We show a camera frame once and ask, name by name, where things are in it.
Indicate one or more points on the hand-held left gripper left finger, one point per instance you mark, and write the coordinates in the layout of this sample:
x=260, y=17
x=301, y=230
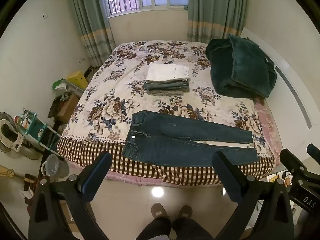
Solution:
x=97, y=175

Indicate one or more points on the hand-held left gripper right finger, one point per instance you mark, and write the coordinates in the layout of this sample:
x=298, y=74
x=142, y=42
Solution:
x=225, y=175

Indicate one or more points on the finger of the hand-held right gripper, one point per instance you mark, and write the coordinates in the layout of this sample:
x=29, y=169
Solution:
x=291, y=161
x=314, y=150

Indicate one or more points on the dark blue jeans pants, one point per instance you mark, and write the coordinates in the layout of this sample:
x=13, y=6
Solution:
x=162, y=140

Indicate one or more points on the grey folded pants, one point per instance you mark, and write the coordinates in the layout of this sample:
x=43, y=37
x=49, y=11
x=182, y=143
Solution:
x=165, y=93

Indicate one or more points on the white folded pants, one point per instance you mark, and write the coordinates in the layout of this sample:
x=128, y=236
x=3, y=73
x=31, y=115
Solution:
x=165, y=72

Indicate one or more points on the grey trash bin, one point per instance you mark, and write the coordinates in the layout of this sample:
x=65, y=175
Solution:
x=56, y=166

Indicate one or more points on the person's right slipper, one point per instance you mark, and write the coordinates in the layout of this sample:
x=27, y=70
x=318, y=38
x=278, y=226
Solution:
x=185, y=212

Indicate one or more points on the person's slipper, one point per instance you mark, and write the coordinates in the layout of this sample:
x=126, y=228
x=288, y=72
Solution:
x=160, y=211
x=185, y=212

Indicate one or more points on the person's right leg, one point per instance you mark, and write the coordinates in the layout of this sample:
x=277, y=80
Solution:
x=190, y=230

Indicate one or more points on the person's leg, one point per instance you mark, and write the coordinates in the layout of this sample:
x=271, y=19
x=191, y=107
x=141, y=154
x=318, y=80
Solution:
x=190, y=230
x=155, y=230

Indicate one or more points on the white headboard with grey stripe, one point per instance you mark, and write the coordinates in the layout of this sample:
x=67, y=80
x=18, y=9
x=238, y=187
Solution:
x=282, y=92

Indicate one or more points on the person's left slipper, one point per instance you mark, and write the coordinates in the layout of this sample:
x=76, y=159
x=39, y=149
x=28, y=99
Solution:
x=160, y=211

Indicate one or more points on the brown cardboard box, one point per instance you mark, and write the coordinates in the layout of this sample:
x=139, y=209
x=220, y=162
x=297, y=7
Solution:
x=67, y=107

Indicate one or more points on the teal storage rack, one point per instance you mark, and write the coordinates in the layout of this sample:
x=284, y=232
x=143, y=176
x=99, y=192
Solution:
x=35, y=130

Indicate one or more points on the person's left leg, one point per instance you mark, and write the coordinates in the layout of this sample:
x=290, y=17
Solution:
x=155, y=230

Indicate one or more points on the green and white bag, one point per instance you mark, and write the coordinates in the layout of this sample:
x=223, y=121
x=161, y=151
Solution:
x=59, y=85

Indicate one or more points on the yellow box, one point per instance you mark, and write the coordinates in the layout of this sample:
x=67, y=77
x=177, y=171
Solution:
x=77, y=78

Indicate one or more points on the floor fan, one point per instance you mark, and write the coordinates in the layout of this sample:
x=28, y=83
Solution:
x=7, y=132

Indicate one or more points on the bed with floral sheet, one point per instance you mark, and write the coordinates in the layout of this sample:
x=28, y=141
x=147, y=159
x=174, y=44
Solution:
x=120, y=75

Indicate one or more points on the dark green plush blanket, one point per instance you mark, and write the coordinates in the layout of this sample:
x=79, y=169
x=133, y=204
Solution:
x=240, y=65

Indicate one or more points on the green striped curtain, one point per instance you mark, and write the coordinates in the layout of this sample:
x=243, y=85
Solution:
x=87, y=17
x=215, y=7

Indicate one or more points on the white wall outlet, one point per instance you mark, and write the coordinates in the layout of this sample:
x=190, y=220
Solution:
x=81, y=60

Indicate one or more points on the white wall switch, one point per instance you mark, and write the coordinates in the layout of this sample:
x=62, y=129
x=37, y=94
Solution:
x=45, y=15

